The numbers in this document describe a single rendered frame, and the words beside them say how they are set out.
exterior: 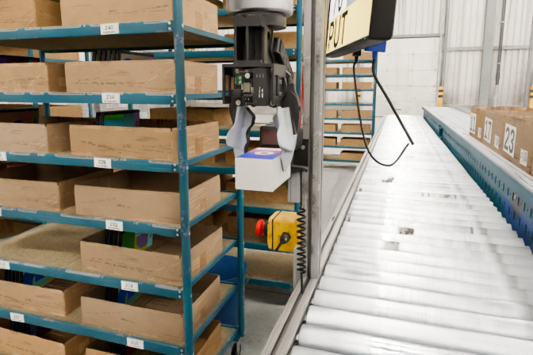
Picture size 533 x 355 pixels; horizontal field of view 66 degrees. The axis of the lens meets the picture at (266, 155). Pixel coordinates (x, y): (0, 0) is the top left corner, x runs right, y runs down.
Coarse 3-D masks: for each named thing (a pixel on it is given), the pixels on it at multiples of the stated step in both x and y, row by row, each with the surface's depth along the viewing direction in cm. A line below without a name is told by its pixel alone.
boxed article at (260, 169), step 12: (240, 156) 57; (252, 156) 57; (264, 156) 57; (276, 156) 57; (240, 168) 57; (252, 168) 56; (264, 168) 56; (276, 168) 57; (288, 168) 63; (240, 180) 57; (252, 180) 56; (264, 180) 56; (276, 180) 57
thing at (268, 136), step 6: (264, 126) 77; (270, 126) 77; (264, 132) 77; (270, 132) 76; (276, 132) 76; (300, 132) 83; (264, 138) 77; (270, 138) 76; (276, 138) 76; (300, 138) 83; (264, 144) 77; (270, 144) 77; (276, 144) 76; (300, 144) 83; (294, 150) 85
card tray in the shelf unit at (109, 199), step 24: (96, 192) 133; (120, 192) 131; (144, 192) 128; (168, 192) 160; (192, 192) 131; (216, 192) 150; (120, 216) 132; (144, 216) 130; (168, 216) 127; (192, 216) 132
